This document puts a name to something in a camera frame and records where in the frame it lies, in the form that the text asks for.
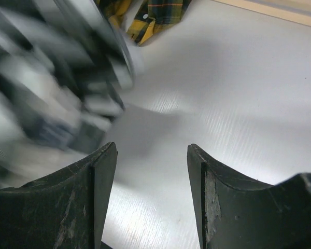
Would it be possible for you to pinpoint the wooden clothes rack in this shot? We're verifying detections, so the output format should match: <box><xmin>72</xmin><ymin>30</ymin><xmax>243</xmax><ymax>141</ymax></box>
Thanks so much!
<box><xmin>216</xmin><ymin>0</ymin><xmax>311</xmax><ymax>27</ymax></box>

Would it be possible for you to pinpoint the yellow plaid shirt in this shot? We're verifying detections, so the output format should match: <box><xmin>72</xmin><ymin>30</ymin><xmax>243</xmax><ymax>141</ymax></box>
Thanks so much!
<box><xmin>95</xmin><ymin>0</ymin><xmax>191</xmax><ymax>46</ymax></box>

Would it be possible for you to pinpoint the black white checkered shirt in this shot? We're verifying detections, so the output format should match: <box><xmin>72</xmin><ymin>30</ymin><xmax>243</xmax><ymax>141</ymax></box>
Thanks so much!
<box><xmin>0</xmin><ymin>1</ymin><xmax>139</xmax><ymax>188</ymax></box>

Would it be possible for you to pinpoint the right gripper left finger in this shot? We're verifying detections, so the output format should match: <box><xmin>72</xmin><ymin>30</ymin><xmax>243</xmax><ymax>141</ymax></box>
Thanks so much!
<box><xmin>0</xmin><ymin>142</ymin><xmax>118</xmax><ymax>248</ymax></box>

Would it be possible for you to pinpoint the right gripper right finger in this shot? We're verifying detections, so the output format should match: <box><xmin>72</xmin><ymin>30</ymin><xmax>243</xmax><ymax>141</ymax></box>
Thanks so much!
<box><xmin>187</xmin><ymin>144</ymin><xmax>311</xmax><ymax>249</ymax></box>

